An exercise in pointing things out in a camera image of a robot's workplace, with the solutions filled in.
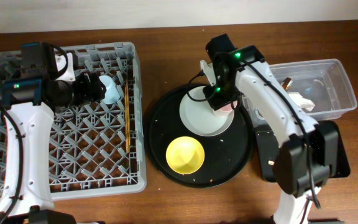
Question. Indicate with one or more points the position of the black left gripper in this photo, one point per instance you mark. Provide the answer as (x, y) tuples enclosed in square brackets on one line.
[(95, 88)]

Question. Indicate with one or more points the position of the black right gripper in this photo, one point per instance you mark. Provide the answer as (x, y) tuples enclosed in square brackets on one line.
[(217, 101)]

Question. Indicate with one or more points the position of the pink cup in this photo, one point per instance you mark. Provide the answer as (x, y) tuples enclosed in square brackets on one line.
[(226, 110)]

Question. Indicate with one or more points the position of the gold snack wrapper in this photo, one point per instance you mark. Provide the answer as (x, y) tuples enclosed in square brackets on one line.
[(287, 83)]

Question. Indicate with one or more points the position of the yellow bowl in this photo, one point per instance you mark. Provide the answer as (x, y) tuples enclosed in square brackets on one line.
[(185, 155)]

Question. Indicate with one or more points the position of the light blue cup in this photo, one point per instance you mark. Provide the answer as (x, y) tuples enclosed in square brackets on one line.
[(111, 95)]

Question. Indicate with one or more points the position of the white tissue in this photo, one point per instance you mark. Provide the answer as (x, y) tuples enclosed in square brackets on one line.
[(301, 101)]

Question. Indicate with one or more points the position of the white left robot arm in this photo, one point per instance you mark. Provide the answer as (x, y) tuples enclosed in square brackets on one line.
[(26, 194)]

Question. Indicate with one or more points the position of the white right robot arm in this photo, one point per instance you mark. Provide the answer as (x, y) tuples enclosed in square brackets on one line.
[(307, 155)]

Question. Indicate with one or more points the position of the grey dishwasher rack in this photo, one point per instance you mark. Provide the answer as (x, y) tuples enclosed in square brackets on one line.
[(96, 149)]

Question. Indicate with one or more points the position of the grey round plate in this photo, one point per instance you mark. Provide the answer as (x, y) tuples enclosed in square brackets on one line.
[(198, 118)]

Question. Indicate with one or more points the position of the round black tray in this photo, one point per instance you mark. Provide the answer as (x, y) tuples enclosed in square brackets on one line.
[(225, 154)]

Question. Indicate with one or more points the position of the black rectangular tray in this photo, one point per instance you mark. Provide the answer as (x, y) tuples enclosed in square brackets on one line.
[(268, 150)]

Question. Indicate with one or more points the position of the clear plastic bin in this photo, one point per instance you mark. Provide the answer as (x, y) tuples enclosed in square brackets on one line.
[(324, 82)]

